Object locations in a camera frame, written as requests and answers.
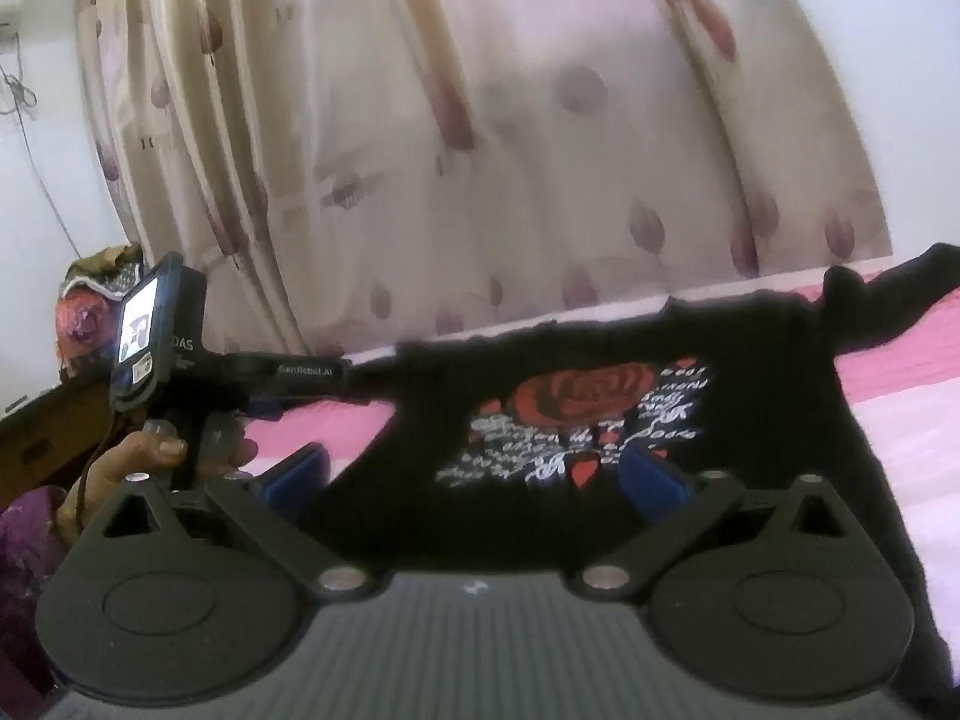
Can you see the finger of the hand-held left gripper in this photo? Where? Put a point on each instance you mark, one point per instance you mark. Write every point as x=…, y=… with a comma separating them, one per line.
x=371, y=380

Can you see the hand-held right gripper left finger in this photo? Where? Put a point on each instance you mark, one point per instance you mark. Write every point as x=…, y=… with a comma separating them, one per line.
x=294, y=481

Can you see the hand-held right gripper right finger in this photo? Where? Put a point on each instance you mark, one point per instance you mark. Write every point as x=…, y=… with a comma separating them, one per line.
x=651, y=481

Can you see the black rose print shirt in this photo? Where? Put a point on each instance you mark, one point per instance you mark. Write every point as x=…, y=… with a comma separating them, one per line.
x=540, y=465

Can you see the pile of clothes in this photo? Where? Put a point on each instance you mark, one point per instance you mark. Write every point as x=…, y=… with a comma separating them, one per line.
x=90, y=307

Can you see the person's left hand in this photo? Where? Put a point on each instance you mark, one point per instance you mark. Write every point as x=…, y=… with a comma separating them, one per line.
x=142, y=461

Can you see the wooden furniture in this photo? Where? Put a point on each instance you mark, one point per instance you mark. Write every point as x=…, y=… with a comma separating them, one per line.
x=49, y=427

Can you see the pink bed sheet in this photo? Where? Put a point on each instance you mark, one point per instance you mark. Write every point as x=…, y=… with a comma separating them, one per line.
x=911, y=420

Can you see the beige floral curtain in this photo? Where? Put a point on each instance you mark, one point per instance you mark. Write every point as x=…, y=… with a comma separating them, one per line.
x=480, y=135

